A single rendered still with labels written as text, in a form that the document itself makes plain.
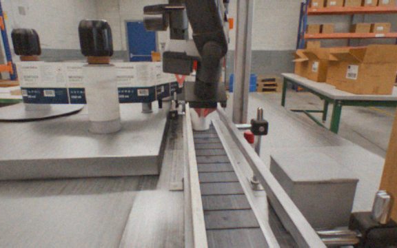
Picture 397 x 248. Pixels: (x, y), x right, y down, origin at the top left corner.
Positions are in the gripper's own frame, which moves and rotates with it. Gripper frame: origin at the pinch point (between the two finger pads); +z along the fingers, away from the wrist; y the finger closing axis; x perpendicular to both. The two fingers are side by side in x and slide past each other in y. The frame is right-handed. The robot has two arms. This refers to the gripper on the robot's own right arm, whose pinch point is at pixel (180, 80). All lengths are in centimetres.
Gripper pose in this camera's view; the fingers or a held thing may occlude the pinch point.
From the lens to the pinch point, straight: 76.9
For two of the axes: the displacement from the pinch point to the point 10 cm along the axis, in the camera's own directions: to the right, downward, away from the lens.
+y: 0.6, 2.8, -9.6
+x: 10.0, -0.2, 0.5
